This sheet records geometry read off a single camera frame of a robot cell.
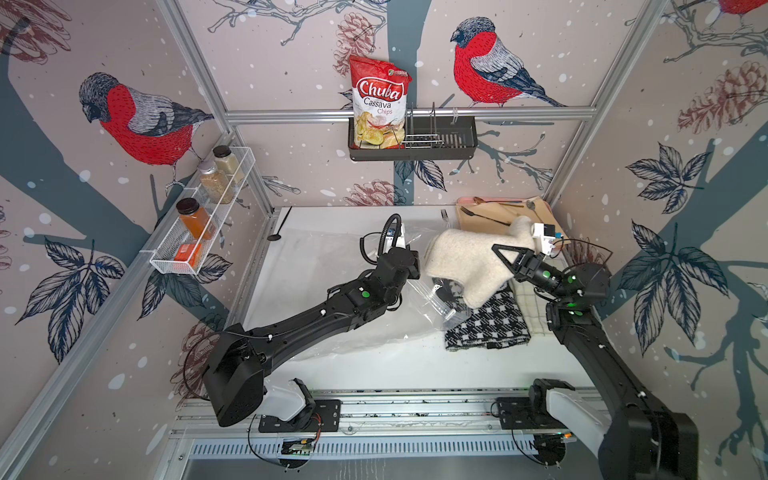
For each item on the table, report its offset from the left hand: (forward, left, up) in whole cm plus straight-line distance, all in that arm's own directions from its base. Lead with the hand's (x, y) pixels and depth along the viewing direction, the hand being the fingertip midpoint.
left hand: (416, 242), depth 76 cm
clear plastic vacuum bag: (+10, +43, -27) cm, 52 cm away
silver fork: (+34, -14, -26) cm, 45 cm away
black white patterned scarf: (-13, -25, -23) cm, 36 cm away
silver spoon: (+39, -51, -26) cm, 69 cm away
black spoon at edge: (+23, +51, -27) cm, 62 cm away
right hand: (-6, -17, +5) cm, 19 cm away
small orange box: (-8, +52, +7) cm, 53 cm away
